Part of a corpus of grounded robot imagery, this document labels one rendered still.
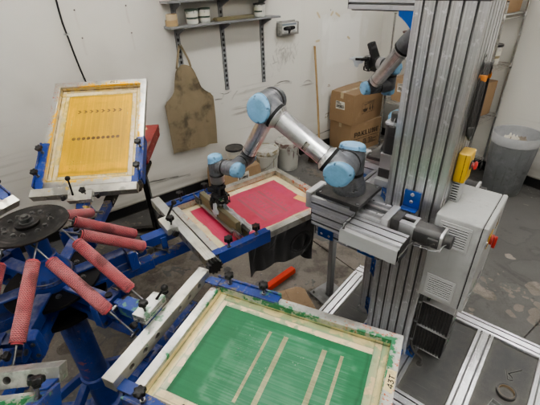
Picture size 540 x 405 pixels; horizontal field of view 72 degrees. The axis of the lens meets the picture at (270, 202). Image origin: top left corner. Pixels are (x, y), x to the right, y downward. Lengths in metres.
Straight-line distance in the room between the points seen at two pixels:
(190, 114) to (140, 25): 0.92
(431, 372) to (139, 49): 3.34
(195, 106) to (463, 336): 3.05
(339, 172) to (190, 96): 2.67
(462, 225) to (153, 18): 3.06
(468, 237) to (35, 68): 3.24
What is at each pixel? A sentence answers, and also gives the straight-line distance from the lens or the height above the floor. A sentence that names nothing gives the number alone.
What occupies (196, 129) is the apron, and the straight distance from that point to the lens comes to 4.07.
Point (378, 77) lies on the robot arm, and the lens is 2.17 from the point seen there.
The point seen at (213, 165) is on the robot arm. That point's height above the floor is 1.33.
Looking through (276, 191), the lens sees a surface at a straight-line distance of 2.34.
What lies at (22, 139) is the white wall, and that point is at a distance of 3.74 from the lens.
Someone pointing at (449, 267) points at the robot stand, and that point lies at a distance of 1.86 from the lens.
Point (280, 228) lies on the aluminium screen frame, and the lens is 1.96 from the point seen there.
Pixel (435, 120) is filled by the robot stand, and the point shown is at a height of 1.61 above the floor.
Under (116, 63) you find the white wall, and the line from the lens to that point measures 3.74.
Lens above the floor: 2.13
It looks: 32 degrees down
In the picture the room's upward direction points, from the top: 2 degrees counter-clockwise
